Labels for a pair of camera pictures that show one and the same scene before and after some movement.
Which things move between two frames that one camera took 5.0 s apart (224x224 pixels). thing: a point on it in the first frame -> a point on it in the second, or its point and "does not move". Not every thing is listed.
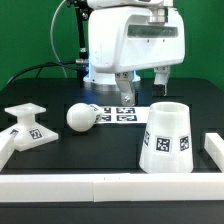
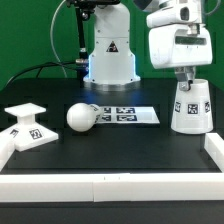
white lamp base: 26,132 does not move
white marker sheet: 124,114 does not move
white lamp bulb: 81,117 does not move
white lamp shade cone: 167,143 -> 192,110
